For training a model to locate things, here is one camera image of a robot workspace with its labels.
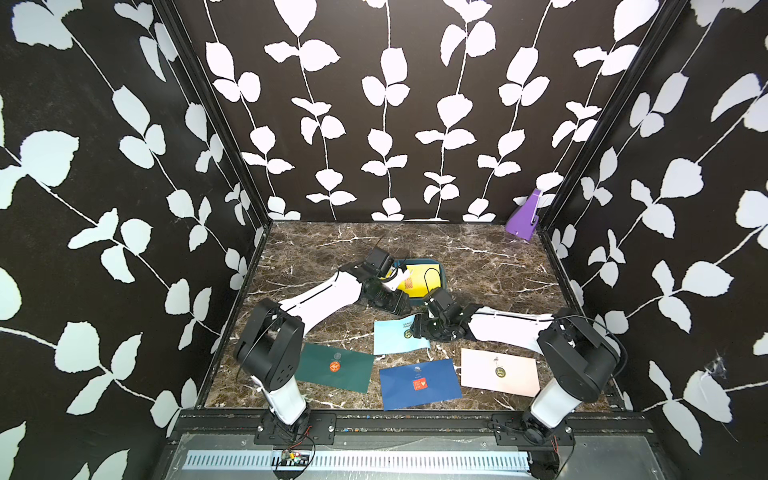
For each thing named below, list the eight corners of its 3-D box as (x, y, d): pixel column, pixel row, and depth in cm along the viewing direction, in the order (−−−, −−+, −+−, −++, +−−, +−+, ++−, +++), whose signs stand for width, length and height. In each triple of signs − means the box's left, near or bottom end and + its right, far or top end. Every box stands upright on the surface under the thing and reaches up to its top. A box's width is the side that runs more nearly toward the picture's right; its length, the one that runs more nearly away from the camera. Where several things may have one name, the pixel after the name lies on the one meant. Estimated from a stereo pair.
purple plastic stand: (504, 231, 122) (519, 196, 107) (509, 220, 126) (525, 185, 112) (527, 240, 118) (546, 205, 104) (532, 229, 123) (552, 194, 108)
